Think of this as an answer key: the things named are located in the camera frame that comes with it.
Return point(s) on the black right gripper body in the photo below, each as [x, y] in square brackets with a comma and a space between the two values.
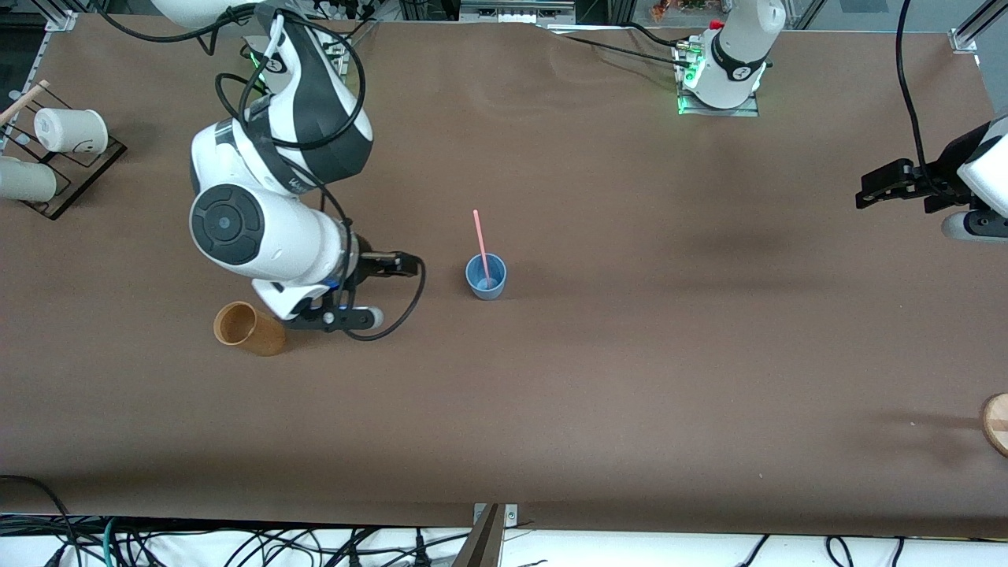
[372, 264]

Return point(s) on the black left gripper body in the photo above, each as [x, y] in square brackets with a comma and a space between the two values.
[939, 176]

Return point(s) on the pink chopstick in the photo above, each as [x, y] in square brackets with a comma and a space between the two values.
[479, 236]

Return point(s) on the blue plastic cup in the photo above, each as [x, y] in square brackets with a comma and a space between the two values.
[492, 293]

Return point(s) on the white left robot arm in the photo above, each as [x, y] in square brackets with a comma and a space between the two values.
[732, 55]

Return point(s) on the brown plastic cup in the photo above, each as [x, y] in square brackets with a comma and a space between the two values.
[264, 335]

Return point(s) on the white cup with face print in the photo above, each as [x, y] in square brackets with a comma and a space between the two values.
[71, 130]

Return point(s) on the plain white cup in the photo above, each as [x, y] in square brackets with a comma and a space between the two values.
[27, 179]

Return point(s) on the round wooden board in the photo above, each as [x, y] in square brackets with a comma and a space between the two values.
[998, 425]

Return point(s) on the grey metal device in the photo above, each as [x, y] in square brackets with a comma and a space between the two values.
[512, 12]

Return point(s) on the grey metal beam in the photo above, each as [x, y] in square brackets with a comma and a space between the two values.
[480, 551]

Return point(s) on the wooden stick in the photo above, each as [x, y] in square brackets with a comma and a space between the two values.
[31, 93]

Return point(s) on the aluminium frame post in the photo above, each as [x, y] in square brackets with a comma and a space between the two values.
[63, 20]
[965, 39]

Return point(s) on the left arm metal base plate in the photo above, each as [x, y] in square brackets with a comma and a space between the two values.
[717, 112]

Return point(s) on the metal table bracket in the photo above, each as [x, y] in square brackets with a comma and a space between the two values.
[512, 516]

